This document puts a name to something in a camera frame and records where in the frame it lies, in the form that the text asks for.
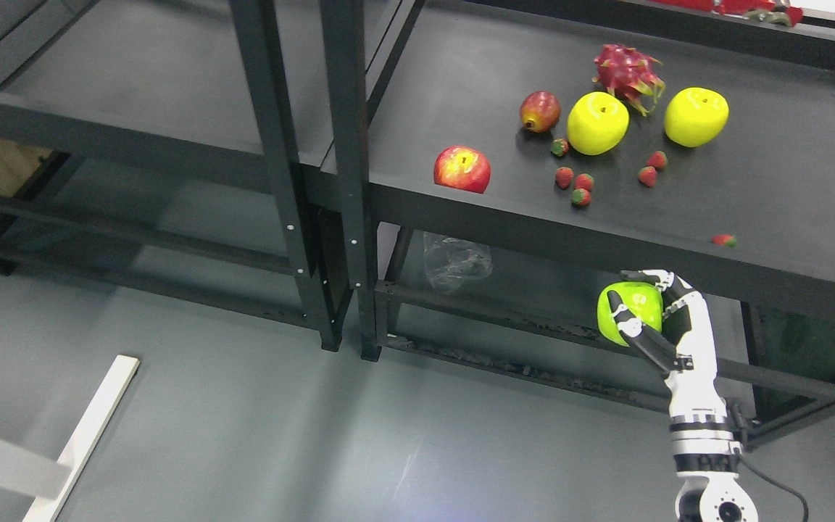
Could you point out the clear plastic bag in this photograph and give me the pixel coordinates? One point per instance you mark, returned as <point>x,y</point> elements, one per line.
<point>449,263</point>

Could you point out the yellow apple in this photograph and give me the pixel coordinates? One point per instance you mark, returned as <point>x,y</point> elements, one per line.
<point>695,116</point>
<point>596,123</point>

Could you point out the green apple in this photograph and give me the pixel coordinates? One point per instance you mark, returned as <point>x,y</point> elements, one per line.
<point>642,299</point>

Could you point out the black shelf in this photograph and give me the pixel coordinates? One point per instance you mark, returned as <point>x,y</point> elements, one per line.
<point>769,179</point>
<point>174,143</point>

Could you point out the yellow apple left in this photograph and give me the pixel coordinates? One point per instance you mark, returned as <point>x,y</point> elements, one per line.
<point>596,123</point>

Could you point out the strawberry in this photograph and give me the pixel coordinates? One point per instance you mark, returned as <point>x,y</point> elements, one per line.
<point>648,176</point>
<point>584,181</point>
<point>560,147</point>
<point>563,177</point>
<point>725,240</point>
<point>580,197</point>
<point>658,160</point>

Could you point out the red apple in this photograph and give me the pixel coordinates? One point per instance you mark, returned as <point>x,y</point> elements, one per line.
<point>463,168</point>

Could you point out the red mango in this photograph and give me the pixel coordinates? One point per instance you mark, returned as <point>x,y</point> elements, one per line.
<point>539,112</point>

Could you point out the black shelf left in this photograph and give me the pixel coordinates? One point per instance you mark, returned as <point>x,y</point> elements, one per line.
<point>174,143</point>

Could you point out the black shelf right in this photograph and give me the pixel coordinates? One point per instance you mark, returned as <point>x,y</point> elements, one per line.
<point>769,179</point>

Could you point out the yellow apple right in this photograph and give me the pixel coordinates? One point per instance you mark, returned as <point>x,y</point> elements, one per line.
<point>695,116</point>

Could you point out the pink dragon fruit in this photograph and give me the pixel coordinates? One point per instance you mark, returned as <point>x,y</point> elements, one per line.
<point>628,74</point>

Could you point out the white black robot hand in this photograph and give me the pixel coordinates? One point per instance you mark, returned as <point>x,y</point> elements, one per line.
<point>683,348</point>

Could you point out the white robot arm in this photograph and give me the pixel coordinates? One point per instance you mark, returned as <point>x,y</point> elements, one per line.
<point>707,454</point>

